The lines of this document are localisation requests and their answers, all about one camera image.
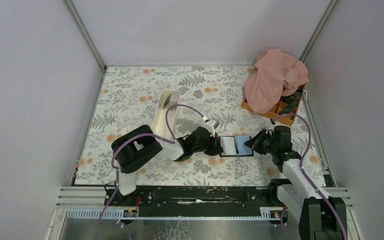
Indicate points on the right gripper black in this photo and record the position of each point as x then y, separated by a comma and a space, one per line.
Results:
258, 142

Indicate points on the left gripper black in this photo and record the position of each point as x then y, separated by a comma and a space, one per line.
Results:
217, 145

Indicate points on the cream plastic oblong tray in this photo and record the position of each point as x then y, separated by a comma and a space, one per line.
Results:
165, 117

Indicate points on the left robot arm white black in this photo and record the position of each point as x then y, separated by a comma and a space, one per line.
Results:
133, 150

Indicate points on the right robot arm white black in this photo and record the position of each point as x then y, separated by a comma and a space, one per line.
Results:
320, 215

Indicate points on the wooden organizer box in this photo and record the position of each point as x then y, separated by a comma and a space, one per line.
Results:
285, 105

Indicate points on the floral patterned table mat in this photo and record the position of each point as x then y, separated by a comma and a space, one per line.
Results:
128, 99

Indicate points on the pink cloth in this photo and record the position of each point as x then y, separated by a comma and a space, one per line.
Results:
277, 75

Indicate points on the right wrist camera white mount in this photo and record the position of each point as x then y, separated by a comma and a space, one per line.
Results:
273, 125

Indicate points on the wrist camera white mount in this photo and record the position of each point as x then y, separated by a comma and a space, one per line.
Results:
273, 125
210, 124

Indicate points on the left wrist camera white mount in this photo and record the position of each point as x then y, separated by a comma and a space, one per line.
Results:
210, 124

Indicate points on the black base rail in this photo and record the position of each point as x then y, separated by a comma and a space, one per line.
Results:
197, 201

